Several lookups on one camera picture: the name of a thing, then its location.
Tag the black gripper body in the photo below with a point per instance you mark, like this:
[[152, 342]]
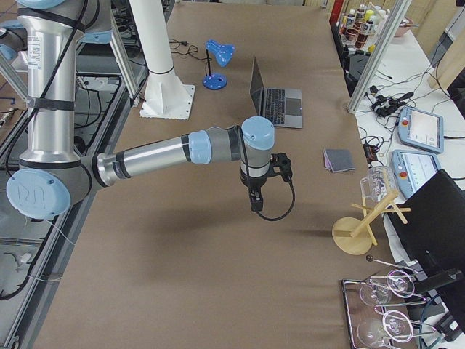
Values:
[[253, 184]]

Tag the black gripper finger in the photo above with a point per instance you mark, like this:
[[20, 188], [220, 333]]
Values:
[[256, 204]]

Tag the silver laptop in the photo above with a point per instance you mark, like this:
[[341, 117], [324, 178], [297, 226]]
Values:
[[281, 106]]

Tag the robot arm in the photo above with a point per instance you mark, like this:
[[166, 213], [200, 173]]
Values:
[[52, 177]]

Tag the folded grey cloth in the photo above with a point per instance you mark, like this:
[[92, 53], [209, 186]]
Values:
[[338, 160]]

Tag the wooden mug tree stand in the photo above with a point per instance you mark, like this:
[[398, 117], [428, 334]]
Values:
[[355, 236]]

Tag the clear glass mug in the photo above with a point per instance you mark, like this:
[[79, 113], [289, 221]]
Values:
[[377, 183]]

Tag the blue desk lamp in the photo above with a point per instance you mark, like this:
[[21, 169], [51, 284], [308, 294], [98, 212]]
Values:
[[223, 53]]

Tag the lower teach pendant tablet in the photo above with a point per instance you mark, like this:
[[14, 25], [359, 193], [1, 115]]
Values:
[[412, 169]]

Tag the teach pendant tablet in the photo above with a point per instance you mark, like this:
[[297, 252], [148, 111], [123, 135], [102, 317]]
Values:
[[412, 169], [421, 129]]

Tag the wine glass far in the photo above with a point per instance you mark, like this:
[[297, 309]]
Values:
[[379, 290]]

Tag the wine glass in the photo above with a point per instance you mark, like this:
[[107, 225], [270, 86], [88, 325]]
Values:
[[379, 290], [392, 329]]

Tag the wine glass near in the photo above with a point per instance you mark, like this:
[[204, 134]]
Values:
[[392, 329]]

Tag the upper teach pendant tablet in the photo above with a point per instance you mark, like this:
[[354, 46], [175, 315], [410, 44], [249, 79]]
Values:
[[421, 129]]

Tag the black monitor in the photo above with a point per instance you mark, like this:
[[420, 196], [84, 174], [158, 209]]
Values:
[[434, 232]]

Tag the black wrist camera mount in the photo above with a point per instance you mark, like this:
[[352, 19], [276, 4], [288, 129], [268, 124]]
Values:
[[280, 165]]

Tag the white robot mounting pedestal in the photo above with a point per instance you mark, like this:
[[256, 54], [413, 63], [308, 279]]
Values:
[[165, 96]]

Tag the black wire glass rack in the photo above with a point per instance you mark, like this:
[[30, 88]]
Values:
[[357, 311]]

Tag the copper wire bottle rack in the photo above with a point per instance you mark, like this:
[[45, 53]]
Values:
[[360, 25]]

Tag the aluminium frame post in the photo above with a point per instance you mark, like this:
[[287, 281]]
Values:
[[390, 27]]

